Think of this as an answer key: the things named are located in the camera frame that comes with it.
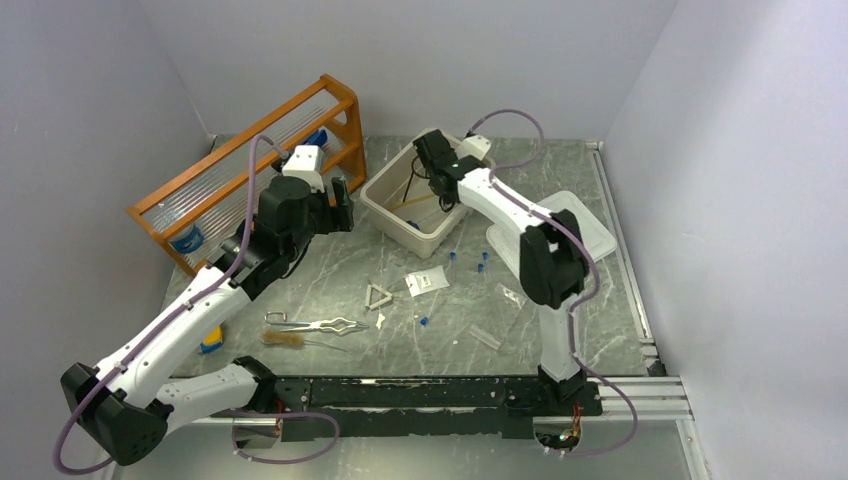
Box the black wire tripod stand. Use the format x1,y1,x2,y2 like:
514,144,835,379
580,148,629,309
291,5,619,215
402,156,429,202

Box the tan rubber tubing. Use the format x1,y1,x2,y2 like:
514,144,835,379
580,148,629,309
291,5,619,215
386,193,436,212

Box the metal crucible tongs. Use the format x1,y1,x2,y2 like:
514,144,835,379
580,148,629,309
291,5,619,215
264,311,369,335

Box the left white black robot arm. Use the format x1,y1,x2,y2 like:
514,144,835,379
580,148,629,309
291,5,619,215
60,174,353,466

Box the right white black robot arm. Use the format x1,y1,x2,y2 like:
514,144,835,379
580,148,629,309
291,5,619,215
412,129,597,414

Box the beige plastic bin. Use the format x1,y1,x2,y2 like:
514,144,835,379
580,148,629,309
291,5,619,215
360,142,471,258

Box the blue stapler on shelf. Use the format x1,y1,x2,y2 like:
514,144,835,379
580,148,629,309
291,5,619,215
302,129,328,149

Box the clear plastic funnel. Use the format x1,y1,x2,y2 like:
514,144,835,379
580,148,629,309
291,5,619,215
377,262,407,294

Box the white clay triangle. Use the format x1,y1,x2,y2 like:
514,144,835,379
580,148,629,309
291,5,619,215
364,283,393,311

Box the white plastic packet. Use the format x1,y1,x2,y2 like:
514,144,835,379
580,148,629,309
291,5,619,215
404,265,450,297

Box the white bin lid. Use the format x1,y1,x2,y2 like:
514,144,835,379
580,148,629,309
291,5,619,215
486,191,617,278

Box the orange wooden shelf rack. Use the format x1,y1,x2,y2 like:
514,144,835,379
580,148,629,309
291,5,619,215
125,73,368,276

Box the blue white roll on shelf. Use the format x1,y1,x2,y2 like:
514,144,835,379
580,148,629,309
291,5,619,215
168,223,205,255

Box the small clear plastic bag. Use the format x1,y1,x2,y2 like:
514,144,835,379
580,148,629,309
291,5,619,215
498,284,527,310

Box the yellow blue block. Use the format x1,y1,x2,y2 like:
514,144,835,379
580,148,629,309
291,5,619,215
199,326,224,355

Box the clear test tube rack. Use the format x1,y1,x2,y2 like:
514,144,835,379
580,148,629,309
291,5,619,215
468,325,502,351

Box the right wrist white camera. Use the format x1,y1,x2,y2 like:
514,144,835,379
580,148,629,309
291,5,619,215
455,135,491,161

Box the wrist white camera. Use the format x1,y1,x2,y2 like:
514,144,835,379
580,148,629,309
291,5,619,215
455,135,491,161
281,144,325,192

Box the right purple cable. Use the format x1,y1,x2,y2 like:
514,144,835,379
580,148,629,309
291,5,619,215
466,108,641,460

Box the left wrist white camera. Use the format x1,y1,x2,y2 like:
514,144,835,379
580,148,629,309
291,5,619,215
281,144,325,192

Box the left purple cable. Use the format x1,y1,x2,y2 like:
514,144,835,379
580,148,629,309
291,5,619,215
51,134,293,477

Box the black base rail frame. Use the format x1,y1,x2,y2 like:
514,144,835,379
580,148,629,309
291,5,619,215
260,376,687,441

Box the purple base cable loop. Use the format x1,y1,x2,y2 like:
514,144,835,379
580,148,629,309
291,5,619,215
230,410,342,466

